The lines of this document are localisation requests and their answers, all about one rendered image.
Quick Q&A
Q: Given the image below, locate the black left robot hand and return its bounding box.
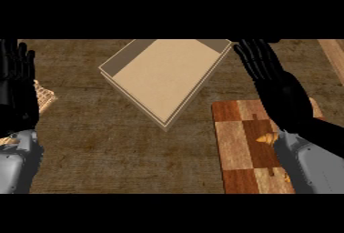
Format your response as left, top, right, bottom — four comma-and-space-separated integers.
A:
0, 38, 39, 138

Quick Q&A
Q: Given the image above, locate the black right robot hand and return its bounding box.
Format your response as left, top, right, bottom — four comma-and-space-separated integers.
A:
231, 38, 344, 158

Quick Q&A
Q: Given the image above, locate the golden croissant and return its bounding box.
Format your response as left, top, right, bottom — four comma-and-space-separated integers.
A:
255, 132, 279, 146

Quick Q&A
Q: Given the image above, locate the checkered wooden cutting board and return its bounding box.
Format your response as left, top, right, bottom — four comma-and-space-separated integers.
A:
211, 97, 327, 195

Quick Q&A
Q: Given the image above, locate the tan cardboard box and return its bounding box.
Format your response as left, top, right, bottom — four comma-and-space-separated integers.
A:
97, 38, 233, 132

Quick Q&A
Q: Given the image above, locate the tan wicker basket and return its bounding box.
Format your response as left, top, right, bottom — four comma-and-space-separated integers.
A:
0, 79, 59, 147

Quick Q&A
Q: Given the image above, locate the pale wooden plank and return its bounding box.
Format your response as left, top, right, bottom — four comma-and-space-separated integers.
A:
317, 38, 344, 78

